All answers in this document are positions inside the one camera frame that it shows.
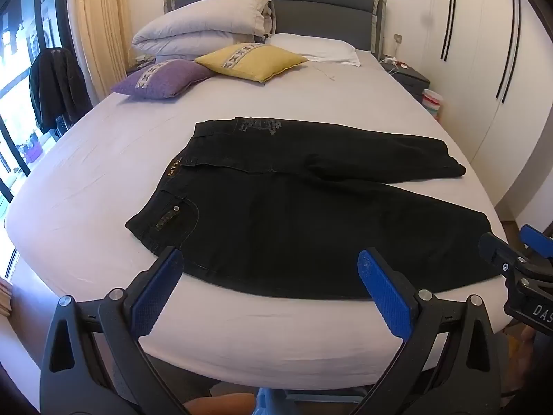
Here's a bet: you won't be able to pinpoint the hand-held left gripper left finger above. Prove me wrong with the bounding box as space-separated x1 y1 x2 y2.
40 246 186 415

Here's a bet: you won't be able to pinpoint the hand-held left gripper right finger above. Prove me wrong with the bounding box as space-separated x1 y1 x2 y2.
350 247 502 415

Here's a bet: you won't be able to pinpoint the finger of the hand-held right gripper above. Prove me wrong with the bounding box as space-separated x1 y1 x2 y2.
519 225 553 269
479 232 527 278

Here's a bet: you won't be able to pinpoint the black pants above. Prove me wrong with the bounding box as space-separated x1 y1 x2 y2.
125 117 504 302

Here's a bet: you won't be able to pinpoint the bed with white sheet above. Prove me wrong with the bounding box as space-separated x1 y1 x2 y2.
4 30 509 392

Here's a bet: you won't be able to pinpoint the striped round container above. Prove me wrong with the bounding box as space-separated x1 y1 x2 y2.
421 89 444 123

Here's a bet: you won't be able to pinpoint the white wardrobe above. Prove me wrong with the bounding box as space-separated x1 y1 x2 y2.
414 0 553 209

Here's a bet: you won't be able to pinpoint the purple flower pot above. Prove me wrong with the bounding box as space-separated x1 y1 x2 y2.
21 137 44 164

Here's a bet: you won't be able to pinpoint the dark grey nightstand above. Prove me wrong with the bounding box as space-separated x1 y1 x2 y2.
379 58 432 105

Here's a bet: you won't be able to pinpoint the purple cushion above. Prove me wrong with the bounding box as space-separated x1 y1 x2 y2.
111 58 217 100

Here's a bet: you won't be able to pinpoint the black jacket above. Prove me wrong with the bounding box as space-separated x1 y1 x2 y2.
28 47 94 137

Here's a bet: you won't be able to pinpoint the yellow cushion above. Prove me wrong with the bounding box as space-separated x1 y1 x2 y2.
194 42 308 84

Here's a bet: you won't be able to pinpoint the white pillow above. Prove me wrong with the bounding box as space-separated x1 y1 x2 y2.
265 32 362 68

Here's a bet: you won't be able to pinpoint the beige curtain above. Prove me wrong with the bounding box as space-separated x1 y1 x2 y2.
70 0 135 110

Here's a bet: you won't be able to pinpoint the grey upholstered headboard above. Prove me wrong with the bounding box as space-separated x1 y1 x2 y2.
164 0 386 59

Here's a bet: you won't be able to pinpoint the glass balcony door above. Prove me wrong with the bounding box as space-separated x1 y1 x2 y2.
0 0 72 278

